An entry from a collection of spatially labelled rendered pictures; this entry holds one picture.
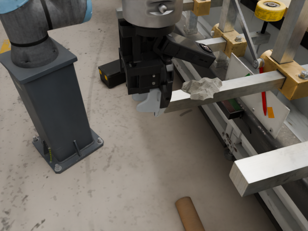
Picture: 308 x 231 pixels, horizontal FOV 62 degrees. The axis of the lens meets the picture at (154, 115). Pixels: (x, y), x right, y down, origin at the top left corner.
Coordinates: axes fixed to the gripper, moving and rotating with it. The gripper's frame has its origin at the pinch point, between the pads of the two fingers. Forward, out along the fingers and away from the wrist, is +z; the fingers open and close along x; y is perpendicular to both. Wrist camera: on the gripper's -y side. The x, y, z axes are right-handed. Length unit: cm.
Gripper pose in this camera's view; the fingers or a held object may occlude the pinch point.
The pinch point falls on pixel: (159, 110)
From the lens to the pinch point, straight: 53.7
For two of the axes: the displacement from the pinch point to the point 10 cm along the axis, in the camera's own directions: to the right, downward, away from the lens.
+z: -0.3, 7.2, 7.0
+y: -9.6, 1.8, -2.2
